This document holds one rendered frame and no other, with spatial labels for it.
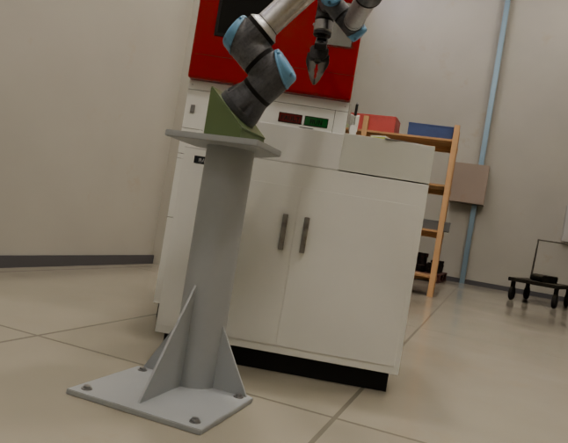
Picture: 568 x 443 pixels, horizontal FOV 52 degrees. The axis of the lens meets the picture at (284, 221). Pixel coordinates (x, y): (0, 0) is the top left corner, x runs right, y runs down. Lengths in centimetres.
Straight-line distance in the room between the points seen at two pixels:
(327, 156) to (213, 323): 80
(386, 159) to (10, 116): 257
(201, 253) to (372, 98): 979
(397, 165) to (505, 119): 896
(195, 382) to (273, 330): 47
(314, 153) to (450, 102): 910
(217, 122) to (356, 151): 62
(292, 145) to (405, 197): 48
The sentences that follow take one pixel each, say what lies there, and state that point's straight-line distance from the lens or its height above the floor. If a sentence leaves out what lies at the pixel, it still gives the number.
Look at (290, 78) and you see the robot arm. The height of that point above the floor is 104.
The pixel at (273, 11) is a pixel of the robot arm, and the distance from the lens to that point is 194.
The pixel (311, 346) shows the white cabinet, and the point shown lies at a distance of 229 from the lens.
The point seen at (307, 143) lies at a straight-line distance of 227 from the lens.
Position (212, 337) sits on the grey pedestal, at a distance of 192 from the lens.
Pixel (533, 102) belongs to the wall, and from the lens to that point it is 1127.
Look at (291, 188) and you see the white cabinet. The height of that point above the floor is 72.
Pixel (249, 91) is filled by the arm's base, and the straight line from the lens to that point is 191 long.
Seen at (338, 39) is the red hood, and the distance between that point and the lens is 296.
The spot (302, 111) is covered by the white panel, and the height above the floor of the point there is 114.
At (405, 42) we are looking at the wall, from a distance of 1172.
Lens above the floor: 59
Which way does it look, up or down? level
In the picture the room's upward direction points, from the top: 9 degrees clockwise
